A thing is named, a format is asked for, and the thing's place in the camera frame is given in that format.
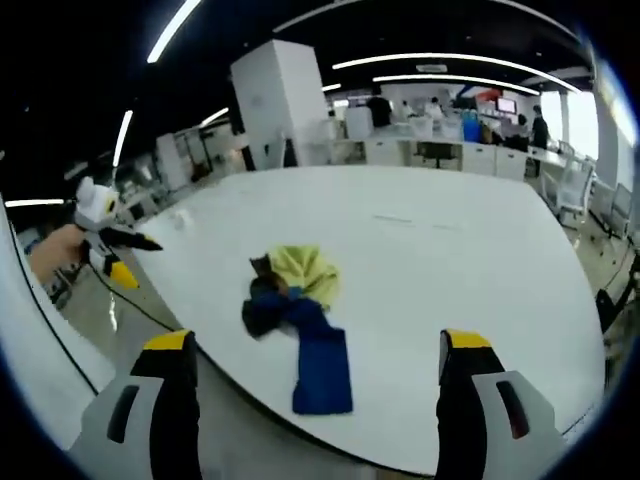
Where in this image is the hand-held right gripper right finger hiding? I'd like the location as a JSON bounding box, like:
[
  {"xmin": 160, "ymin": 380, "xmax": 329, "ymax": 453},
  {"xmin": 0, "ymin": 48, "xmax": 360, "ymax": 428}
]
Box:
[{"xmin": 435, "ymin": 327, "xmax": 570, "ymax": 480}]

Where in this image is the wide white pillar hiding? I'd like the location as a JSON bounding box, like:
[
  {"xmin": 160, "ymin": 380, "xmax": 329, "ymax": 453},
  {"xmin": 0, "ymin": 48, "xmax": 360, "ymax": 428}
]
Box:
[{"xmin": 229, "ymin": 39, "xmax": 331, "ymax": 172}]

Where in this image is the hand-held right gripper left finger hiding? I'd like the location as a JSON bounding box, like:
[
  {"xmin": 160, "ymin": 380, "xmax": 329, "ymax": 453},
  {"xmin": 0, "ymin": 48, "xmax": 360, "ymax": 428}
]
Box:
[{"xmin": 67, "ymin": 328, "xmax": 204, "ymax": 480}]

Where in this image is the black tripod stand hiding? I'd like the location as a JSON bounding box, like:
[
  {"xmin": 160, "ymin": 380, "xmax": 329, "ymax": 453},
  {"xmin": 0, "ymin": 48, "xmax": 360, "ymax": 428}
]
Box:
[{"xmin": 594, "ymin": 239, "xmax": 640, "ymax": 351}]

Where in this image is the blue water barrel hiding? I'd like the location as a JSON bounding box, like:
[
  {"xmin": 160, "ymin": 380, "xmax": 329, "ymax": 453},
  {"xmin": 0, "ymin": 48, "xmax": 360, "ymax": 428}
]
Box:
[{"xmin": 462, "ymin": 109, "xmax": 482, "ymax": 145}]

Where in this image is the white cabinet row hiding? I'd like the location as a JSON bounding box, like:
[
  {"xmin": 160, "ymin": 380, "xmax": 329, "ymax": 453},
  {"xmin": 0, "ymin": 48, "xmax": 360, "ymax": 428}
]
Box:
[{"xmin": 364, "ymin": 137, "xmax": 529, "ymax": 181}]

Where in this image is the white tall cabinet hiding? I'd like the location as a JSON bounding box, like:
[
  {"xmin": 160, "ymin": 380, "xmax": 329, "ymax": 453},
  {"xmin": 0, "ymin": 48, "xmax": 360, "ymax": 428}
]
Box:
[{"xmin": 344, "ymin": 107, "xmax": 374, "ymax": 140}]

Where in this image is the yellow blue black garment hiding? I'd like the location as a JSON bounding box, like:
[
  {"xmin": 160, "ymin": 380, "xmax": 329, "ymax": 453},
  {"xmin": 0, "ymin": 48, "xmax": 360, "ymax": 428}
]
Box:
[{"xmin": 241, "ymin": 243, "xmax": 354, "ymax": 416}]

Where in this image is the short curved ceiling light strip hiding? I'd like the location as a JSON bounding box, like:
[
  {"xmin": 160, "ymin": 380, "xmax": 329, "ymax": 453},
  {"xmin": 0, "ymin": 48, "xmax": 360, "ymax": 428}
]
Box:
[{"xmin": 372, "ymin": 74, "xmax": 542, "ymax": 96}]

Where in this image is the person's left hand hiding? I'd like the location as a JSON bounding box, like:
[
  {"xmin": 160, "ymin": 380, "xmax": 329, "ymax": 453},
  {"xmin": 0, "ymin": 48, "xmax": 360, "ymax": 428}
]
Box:
[{"xmin": 29, "ymin": 223, "xmax": 91, "ymax": 282}]

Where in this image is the black cable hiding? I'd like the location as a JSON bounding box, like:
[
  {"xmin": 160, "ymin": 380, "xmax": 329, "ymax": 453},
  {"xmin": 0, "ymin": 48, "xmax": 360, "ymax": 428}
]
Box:
[
  {"xmin": 4, "ymin": 214, "xmax": 100, "ymax": 397},
  {"xmin": 87, "ymin": 259, "xmax": 181, "ymax": 334}
]

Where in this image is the long curved ceiling light strip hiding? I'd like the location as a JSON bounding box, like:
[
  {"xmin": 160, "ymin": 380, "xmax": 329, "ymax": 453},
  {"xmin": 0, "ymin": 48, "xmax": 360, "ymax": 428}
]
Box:
[{"xmin": 332, "ymin": 52, "xmax": 582, "ymax": 94}]

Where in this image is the white office chair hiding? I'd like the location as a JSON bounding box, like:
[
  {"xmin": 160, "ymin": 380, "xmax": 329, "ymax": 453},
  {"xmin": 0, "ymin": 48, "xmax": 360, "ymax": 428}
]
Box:
[
  {"xmin": 599, "ymin": 182, "xmax": 634, "ymax": 236},
  {"xmin": 554, "ymin": 154, "xmax": 597, "ymax": 226}
]

